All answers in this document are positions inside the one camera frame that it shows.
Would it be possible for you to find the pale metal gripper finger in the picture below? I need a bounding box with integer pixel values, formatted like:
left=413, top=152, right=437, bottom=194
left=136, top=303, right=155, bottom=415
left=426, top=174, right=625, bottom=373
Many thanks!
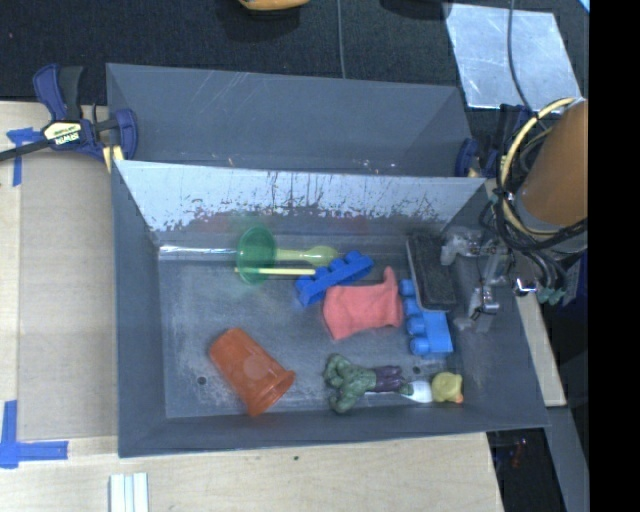
left=439, top=225, right=484, bottom=267
left=452, top=286, right=502, bottom=334

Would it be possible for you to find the black and grey sponge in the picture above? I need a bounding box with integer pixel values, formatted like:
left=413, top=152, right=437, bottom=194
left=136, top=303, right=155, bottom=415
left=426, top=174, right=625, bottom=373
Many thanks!
left=405, top=231, right=459, bottom=312

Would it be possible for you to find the large blue toy brick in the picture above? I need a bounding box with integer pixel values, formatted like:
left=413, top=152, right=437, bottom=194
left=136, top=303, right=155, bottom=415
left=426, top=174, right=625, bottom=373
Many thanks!
left=399, top=278, right=456, bottom=358

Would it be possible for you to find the yellow toy duck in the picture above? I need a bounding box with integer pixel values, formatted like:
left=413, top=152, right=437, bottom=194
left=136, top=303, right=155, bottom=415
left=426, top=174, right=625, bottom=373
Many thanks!
left=430, top=370, right=465, bottom=406

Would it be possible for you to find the white plastic spoon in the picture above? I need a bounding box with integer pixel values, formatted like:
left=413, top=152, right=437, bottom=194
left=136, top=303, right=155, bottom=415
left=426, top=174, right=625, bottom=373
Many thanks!
left=398, top=379, right=434, bottom=405

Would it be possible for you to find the pink cloth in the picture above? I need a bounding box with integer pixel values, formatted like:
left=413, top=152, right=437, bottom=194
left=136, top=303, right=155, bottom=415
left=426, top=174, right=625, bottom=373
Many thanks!
left=321, top=265, right=406, bottom=343

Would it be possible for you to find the small blue toy brick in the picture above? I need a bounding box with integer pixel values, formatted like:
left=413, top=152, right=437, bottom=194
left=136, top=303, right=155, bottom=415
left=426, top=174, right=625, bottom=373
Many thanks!
left=294, top=249, right=376, bottom=308

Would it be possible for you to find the yellow-green plastic spoon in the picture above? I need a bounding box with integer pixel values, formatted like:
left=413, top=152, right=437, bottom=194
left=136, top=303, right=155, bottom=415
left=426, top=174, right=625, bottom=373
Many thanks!
left=273, top=244, right=340, bottom=267

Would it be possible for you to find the green muscular toy figure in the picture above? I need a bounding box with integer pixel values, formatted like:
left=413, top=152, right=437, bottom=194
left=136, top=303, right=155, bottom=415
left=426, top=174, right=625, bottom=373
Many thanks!
left=322, top=353, right=414, bottom=416

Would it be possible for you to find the yellow stick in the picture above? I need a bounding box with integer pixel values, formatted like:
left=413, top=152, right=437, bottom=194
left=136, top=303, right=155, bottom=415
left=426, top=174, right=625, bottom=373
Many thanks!
left=234, top=266, right=318, bottom=278

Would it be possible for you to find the green translucent plastic cup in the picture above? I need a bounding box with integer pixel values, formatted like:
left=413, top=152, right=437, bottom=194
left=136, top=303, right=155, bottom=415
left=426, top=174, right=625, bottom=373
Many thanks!
left=235, top=224, right=278, bottom=287

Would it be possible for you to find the grey metal bin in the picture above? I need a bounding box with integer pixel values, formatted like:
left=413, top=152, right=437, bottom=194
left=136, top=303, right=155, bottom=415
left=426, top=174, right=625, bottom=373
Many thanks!
left=105, top=62, right=552, bottom=459

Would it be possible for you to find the orange plastic cup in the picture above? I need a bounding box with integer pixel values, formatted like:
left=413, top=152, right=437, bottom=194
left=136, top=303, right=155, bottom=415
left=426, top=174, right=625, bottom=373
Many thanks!
left=208, top=326, right=297, bottom=418

